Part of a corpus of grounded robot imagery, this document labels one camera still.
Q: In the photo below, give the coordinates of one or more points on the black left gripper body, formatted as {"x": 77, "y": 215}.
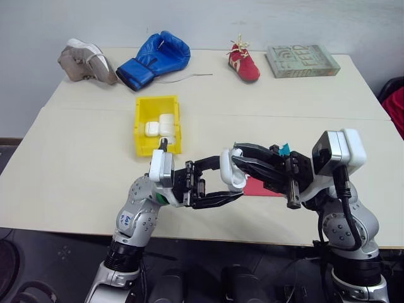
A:
{"x": 189, "y": 183}

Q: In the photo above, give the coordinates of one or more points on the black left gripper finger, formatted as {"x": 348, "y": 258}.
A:
{"x": 208, "y": 164}
{"x": 217, "y": 199}

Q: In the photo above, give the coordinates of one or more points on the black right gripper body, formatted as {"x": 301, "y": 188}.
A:
{"x": 300, "y": 170}

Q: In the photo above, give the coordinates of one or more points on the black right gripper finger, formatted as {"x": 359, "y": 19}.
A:
{"x": 255, "y": 151}
{"x": 268, "y": 175}

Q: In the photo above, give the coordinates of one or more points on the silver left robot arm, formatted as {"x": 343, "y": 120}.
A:
{"x": 139, "y": 217}

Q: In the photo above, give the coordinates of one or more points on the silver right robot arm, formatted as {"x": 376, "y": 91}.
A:
{"x": 344, "y": 227}

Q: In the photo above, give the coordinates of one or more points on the yellow plastic bin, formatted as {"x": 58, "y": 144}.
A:
{"x": 142, "y": 110}

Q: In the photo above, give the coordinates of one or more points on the red flat card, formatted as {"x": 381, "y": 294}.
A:
{"x": 257, "y": 189}

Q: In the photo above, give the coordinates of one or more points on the teal tape piece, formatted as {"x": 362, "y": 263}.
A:
{"x": 285, "y": 149}

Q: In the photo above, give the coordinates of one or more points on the red small shoe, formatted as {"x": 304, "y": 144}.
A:
{"x": 244, "y": 64}

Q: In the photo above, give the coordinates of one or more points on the grey-green book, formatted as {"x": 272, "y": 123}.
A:
{"x": 300, "y": 61}

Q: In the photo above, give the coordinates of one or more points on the black chair with red cloth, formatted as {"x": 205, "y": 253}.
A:
{"x": 394, "y": 107}

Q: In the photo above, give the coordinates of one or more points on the blue boxing glove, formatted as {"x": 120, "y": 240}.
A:
{"x": 161, "y": 57}

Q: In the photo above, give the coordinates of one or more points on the beige sneaker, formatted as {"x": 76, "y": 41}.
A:
{"x": 83, "y": 64}

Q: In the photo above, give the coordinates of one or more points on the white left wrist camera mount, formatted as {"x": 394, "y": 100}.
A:
{"x": 156, "y": 167}

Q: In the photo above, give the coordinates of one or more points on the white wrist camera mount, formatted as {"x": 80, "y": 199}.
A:
{"x": 156, "y": 167}
{"x": 353, "y": 151}

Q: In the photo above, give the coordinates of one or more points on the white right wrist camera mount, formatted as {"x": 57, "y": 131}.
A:
{"x": 353, "y": 151}

